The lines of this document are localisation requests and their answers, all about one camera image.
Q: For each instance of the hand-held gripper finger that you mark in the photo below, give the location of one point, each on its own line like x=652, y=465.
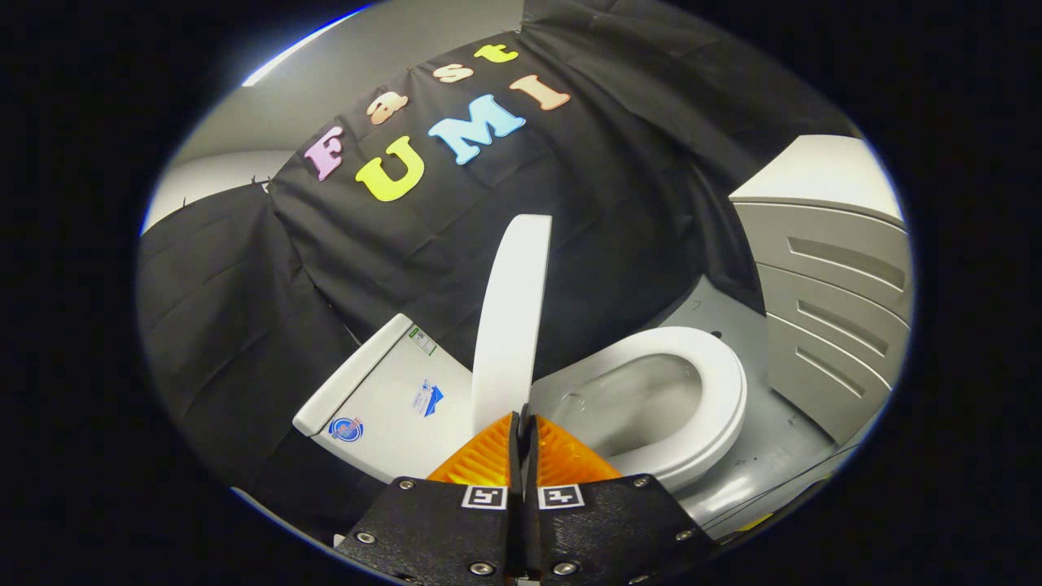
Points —
x=529, y=529
x=515, y=529

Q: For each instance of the white toilet lid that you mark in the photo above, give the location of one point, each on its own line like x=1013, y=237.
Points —
x=509, y=325

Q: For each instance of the white toilet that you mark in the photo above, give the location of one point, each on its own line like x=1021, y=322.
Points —
x=383, y=407

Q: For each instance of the black backdrop cloth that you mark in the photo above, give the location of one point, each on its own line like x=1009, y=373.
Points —
x=366, y=260

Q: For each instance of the white drawer cabinet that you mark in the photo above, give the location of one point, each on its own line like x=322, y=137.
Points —
x=838, y=277

